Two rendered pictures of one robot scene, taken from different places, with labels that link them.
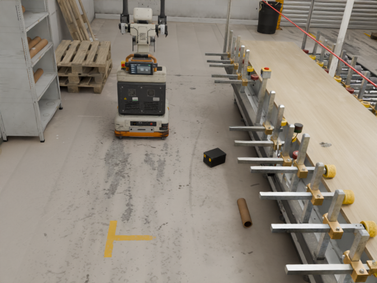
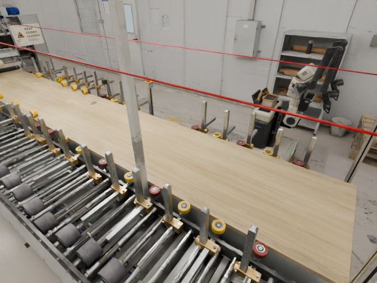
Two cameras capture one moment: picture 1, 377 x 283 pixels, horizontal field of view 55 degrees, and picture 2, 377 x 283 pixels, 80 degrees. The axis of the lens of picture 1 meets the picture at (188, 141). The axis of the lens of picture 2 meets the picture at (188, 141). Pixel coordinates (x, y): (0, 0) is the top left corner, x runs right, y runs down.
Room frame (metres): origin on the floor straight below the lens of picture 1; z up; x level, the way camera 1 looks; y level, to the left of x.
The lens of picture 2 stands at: (4.83, -2.20, 2.03)
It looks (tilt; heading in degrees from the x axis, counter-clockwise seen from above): 33 degrees down; 130
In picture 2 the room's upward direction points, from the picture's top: straight up
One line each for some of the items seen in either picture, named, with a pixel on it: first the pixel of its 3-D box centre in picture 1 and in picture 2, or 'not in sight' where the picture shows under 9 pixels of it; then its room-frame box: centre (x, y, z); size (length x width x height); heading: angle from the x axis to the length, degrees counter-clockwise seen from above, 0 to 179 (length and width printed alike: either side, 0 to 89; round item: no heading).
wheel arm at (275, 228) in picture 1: (321, 227); (78, 78); (1.36, -0.68, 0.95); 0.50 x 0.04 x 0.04; 95
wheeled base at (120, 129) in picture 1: (143, 115); (267, 148); (4.01, 0.58, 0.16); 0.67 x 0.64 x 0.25; 5
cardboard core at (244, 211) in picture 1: (244, 212); not in sight; (2.49, -0.53, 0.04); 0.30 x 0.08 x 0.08; 5
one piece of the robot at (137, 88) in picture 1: (142, 86); (267, 121); (3.92, 0.57, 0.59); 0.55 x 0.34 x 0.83; 95
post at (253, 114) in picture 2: (236, 55); (249, 136); (4.14, -0.49, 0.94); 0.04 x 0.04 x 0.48; 5
